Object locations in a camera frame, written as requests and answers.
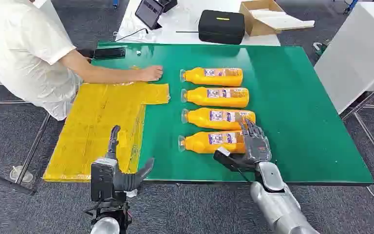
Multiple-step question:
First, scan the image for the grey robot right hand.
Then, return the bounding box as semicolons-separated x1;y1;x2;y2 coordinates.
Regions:
238;117;272;164

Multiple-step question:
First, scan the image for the person's hand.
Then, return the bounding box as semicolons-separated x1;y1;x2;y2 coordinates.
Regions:
140;65;164;82

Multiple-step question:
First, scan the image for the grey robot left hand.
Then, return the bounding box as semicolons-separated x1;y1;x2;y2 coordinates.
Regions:
106;125;155;193

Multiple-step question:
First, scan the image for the orange drink bottle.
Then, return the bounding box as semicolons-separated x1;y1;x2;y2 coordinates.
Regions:
181;107;256;131
180;87;250;109
178;130;247;155
179;67;244;87

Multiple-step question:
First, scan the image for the flat black device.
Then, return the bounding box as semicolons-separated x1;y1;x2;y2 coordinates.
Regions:
93;46;127;60

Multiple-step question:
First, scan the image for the green table mat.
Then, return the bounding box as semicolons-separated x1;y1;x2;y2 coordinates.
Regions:
91;42;374;187

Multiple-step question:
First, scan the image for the yellow sheet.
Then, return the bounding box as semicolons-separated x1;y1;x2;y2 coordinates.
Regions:
42;66;170;183

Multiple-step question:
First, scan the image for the black tablet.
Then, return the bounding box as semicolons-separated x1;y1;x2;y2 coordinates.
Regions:
134;0;166;31

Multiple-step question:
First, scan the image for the white table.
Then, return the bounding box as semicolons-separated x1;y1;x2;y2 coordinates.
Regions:
115;0;281;47

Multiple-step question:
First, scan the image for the black carrying case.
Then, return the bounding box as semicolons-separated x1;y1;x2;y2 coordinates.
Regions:
198;9;246;45

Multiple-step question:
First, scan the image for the clear plastic foot disc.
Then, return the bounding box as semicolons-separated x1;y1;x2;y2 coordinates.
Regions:
9;165;35;183

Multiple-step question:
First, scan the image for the cardboard box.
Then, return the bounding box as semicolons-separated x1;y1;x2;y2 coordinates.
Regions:
239;0;316;37

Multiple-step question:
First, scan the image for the white foam sheet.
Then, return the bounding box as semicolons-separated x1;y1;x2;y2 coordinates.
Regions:
250;8;316;32

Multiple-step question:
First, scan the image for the person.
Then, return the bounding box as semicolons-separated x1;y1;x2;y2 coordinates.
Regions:
0;0;84;121

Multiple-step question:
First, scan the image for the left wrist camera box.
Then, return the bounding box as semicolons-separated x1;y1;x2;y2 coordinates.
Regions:
90;157;119;203

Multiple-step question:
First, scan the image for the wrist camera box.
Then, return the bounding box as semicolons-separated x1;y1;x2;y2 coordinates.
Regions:
212;147;256;173
90;157;119;203

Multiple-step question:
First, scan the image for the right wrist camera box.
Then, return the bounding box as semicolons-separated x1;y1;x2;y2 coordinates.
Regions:
212;147;256;173

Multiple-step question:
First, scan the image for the black cable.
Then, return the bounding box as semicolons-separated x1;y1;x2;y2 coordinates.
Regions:
114;28;149;43

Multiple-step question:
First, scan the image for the metal table frame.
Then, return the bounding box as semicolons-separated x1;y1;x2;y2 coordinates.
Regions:
0;100;51;195

